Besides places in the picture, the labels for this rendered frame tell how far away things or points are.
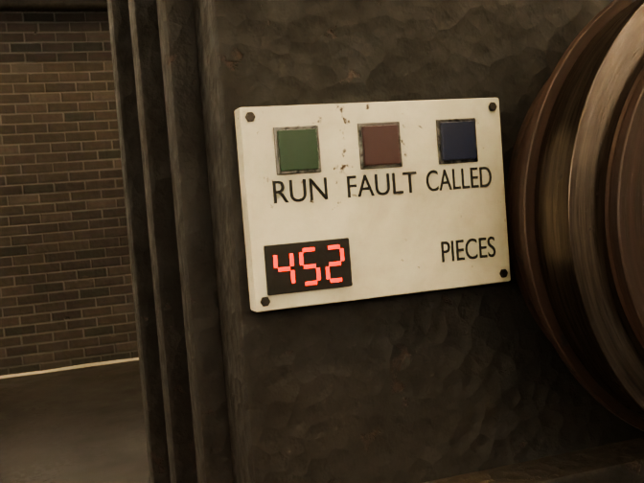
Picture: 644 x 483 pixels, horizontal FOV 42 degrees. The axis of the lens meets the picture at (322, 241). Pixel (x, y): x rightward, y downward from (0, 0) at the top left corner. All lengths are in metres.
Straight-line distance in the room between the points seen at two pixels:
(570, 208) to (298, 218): 0.23
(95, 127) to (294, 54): 5.98
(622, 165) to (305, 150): 0.27
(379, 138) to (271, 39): 0.13
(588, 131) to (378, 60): 0.21
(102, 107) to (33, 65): 0.58
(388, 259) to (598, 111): 0.22
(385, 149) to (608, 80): 0.20
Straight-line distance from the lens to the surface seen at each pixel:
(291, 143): 0.75
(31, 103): 6.74
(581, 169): 0.73
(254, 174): 0.74
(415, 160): 0.80
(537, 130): 0.78
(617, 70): 0.76
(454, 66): 0.85
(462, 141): 0.82
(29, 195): 6.68
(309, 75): 0.79
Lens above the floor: 1.16
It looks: 3 degrees down
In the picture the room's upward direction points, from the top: 4 degrees counter-clockwise
